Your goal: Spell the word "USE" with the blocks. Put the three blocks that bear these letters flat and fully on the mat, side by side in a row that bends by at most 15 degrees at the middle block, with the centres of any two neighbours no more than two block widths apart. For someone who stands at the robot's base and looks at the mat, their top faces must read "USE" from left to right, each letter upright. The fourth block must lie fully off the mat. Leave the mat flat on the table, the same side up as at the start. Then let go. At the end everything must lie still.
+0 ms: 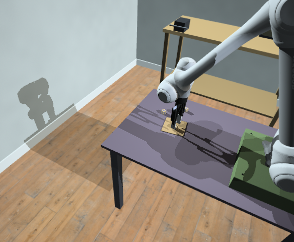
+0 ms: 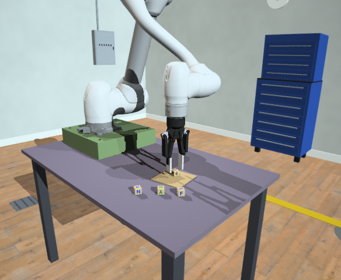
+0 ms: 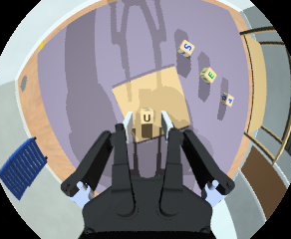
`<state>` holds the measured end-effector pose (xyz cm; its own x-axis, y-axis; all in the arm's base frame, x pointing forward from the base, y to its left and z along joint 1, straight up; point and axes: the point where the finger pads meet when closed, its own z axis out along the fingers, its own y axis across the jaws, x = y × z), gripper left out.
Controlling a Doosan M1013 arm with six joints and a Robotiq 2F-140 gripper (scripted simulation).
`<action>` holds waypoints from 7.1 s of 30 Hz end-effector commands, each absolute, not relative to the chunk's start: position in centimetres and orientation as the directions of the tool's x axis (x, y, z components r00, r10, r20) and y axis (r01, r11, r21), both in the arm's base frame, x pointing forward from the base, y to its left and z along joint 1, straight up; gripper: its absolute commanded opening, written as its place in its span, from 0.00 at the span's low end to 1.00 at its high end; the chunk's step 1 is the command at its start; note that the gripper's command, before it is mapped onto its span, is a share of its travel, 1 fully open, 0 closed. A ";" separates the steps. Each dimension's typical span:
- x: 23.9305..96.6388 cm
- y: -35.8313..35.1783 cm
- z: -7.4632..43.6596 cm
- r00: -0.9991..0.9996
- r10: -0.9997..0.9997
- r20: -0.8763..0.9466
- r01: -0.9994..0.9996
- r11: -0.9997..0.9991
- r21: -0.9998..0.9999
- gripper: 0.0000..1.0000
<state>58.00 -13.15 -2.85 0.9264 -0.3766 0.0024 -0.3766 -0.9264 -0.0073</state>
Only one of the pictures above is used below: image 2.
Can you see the tan flat mat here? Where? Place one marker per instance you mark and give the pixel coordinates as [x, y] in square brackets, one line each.
[177, 181]

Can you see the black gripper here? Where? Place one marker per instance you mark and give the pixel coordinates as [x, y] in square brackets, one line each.
[175, 130]

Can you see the beige letter block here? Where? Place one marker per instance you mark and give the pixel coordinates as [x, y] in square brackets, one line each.
[175, 172]
[137, 190]
[160, 190]
[180, 191]

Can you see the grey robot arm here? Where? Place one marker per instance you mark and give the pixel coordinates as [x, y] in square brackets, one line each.
[101, 103]

